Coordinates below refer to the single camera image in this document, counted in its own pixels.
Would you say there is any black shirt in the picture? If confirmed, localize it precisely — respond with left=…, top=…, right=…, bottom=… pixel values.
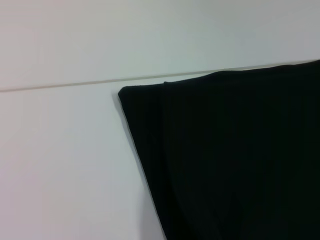
left=117, top=59, right=320, bottom=240

